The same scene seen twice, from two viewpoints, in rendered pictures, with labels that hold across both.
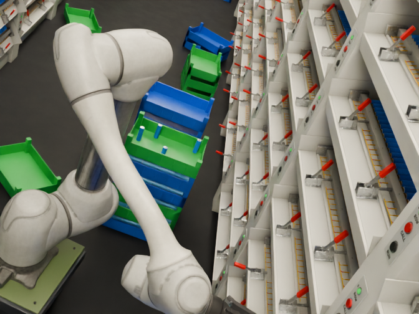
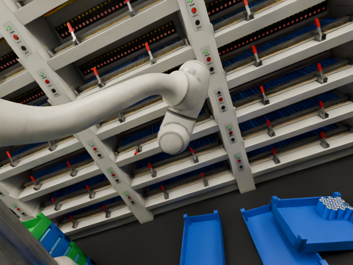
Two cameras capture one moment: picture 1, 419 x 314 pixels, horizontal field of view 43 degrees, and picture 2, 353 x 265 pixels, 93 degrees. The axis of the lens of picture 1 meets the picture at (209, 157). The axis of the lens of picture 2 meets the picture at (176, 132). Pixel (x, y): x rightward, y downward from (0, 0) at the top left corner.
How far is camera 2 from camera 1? 1.12 m
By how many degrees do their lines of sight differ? 63
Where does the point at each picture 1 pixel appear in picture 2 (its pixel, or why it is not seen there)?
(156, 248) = (172, 78)
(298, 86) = not seen: hidden behind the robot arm
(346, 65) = (31, 39)
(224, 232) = (91, 220)
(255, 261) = (130, 153)
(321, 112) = (54, 73)
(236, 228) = (96, 195)
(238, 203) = (76, 202)
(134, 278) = (181, 129)
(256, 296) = (152, 144)
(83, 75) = not seen: outside the picture
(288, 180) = not seen: hidden behind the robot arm
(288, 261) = (142, 111)
